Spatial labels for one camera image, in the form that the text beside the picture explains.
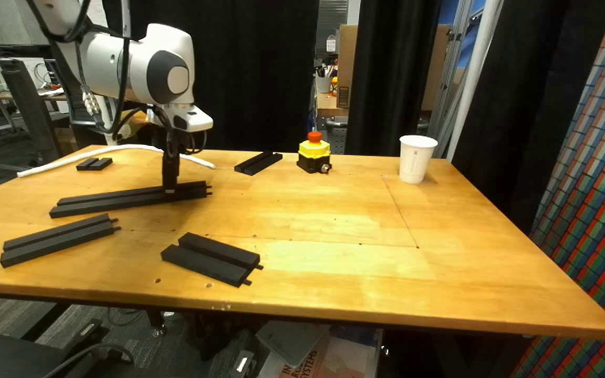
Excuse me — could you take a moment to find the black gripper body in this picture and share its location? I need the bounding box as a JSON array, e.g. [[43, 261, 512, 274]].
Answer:
[[161, 129, 181, 191]]

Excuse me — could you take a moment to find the wide black track piece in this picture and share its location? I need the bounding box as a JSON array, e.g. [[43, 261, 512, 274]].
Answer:
[[161, 233, 260, 287]]

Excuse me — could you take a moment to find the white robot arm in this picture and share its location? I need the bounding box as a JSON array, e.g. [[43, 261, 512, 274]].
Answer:
[[26, 0, 213, 191]]

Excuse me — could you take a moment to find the white flexible tube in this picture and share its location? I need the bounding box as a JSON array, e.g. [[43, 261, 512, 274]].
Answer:
[[16, 142, 216, 179]]

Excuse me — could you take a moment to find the small black block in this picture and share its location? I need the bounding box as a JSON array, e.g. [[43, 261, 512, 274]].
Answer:
[[75, 157, 114, 173]]

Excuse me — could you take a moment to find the black office chair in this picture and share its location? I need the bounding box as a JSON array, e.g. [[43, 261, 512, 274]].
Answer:
[[0, 61, 61, 163]]

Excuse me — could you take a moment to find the long black track piece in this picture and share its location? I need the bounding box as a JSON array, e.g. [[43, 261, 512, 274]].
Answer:
[[0, 215, 118, 267]]

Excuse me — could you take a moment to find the black curtain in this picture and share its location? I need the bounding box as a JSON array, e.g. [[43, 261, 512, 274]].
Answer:
[[344, 0, 442, 156]]

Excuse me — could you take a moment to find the white paper cup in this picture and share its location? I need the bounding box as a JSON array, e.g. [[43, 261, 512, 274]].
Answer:
[[399, 134, 437, 182]]

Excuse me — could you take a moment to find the colourful patterned panel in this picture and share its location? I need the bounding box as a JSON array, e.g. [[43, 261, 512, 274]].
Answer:
[[512, 36, 605, 378]]

